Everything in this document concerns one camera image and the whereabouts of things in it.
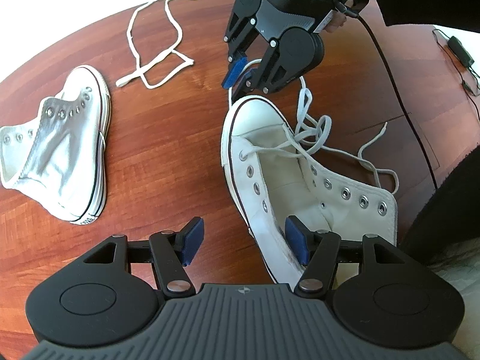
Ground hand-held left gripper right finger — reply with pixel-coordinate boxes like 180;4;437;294
285;215;407;299

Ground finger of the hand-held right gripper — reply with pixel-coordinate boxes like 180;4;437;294
221;7;261;90
232;38;299;103

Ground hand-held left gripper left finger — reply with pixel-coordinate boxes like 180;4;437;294
82;217;205;298

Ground white high-top canvas shoe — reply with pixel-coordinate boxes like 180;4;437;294
220;95;398;286
0;65;111;226

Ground white shoelace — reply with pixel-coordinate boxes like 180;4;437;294
227;60;400;196
116;0;229;90

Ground person's right hand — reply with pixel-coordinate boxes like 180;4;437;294
322;10;348;34

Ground black power adapter with cable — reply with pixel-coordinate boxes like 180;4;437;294
433;28;480;96

